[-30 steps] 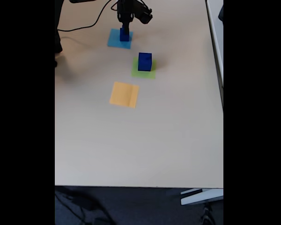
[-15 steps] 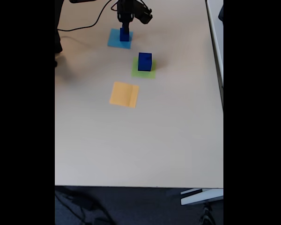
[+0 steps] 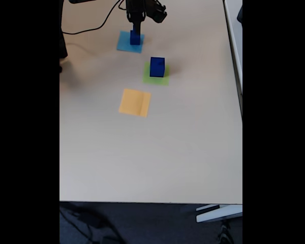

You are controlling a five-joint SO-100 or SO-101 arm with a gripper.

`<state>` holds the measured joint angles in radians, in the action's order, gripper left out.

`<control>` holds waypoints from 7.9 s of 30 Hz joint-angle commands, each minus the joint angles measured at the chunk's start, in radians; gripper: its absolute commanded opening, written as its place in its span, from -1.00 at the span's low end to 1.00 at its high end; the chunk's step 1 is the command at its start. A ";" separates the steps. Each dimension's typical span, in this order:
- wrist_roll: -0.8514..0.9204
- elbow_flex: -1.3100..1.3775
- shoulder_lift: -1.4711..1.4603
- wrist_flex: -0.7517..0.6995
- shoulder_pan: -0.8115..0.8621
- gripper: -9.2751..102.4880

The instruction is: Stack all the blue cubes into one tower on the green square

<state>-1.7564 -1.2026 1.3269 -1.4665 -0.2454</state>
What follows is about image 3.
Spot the black camera cable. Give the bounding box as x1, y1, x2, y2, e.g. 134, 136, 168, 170
62, 0, 126, 35

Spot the orange paper square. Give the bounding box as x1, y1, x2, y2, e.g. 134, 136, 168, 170
118, 88, 152, 118

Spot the blue paper square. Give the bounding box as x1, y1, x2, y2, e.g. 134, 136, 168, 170
116, 30, 145, 54

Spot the green paper square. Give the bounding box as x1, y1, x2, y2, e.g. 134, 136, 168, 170
141, 62, 170, 86

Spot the medium blue cube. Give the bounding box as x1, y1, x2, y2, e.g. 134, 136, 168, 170
130, 32, 141, 46

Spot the white table foot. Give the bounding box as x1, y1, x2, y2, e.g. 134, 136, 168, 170
195, 204, 243, 224

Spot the black camera box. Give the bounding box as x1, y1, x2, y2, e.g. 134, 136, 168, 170
144, 0, 168, 24

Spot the largest blue cube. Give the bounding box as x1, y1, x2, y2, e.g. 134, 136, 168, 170
149, 56, 165, 77

